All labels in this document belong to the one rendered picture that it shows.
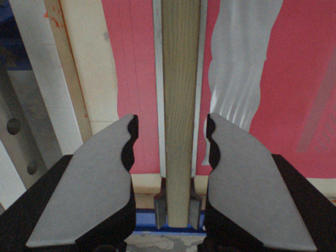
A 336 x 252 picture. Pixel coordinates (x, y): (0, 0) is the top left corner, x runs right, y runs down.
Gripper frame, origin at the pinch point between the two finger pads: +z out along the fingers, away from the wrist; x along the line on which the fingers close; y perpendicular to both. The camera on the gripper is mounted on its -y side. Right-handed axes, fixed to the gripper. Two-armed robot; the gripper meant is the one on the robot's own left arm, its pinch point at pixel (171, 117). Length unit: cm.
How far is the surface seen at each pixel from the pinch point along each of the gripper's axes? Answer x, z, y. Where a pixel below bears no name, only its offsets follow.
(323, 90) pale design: 20.9, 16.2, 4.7
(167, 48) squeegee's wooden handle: -0.4, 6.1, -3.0
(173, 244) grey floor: -3, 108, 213
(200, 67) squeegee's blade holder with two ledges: 3.2, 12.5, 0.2
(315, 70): 18.9, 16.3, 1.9
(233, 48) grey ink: 7.5, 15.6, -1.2
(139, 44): -4.3, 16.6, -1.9
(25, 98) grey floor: -102, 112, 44
